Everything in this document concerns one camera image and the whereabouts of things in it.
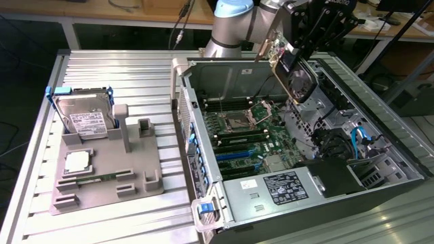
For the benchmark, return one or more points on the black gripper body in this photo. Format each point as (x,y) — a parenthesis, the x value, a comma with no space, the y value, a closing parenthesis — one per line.
(335,3)

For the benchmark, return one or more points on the black graphics card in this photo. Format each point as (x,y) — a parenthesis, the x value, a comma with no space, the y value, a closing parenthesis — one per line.
(298,81)

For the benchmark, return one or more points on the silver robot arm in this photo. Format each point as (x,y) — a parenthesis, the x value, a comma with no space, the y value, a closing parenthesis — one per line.
(230,33)

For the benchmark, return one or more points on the wooden workbench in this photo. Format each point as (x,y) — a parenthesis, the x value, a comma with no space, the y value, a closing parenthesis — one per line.
(379,33)
(102,15)

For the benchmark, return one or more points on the black slanted pole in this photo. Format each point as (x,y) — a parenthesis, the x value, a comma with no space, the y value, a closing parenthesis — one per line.
(403,33)

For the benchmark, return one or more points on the silver drive cage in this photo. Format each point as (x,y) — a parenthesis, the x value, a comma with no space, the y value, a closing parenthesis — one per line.
(305,111)

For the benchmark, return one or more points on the metal socket cover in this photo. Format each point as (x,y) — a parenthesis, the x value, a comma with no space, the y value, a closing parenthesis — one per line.
(261,111)

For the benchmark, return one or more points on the black equipment box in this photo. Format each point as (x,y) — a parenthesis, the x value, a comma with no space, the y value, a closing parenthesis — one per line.
(413,101)

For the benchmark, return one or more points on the brown cardboard box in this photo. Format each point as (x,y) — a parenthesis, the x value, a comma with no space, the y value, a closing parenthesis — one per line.
(163,6)

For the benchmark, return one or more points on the CPU socket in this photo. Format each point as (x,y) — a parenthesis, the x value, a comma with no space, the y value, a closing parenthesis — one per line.
(237,123)

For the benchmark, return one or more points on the green motherboard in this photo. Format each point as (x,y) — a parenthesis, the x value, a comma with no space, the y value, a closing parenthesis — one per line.
(271,142)

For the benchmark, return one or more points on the black RAM stick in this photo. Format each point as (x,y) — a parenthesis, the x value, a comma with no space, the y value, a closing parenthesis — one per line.
(241,139)

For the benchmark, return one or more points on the blue expansion slot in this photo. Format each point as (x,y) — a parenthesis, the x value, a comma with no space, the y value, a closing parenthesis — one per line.
(234,155)

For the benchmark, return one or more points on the black air shroud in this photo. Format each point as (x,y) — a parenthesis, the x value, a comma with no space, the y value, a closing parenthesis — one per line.
(331,178)

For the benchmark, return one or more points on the grey power supply unit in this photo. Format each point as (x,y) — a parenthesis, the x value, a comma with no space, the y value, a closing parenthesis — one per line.
(243,203)

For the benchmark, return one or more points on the black open PC case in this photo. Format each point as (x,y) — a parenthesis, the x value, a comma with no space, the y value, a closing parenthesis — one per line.
(339,216)

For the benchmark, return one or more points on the hard disk in blue caddy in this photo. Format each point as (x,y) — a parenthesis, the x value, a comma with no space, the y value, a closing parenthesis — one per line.
(84,114)

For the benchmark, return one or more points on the blue case latch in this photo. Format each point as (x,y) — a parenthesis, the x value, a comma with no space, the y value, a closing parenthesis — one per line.
(204,209)

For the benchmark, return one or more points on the silver CPU chip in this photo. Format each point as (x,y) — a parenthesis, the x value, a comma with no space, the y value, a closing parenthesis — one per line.
(78,161)

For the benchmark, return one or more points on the green RAM stick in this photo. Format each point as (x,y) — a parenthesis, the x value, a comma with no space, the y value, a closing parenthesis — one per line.
(96,179)

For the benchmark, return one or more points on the grey parts rack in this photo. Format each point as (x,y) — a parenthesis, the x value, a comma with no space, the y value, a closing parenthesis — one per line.
(102,193)

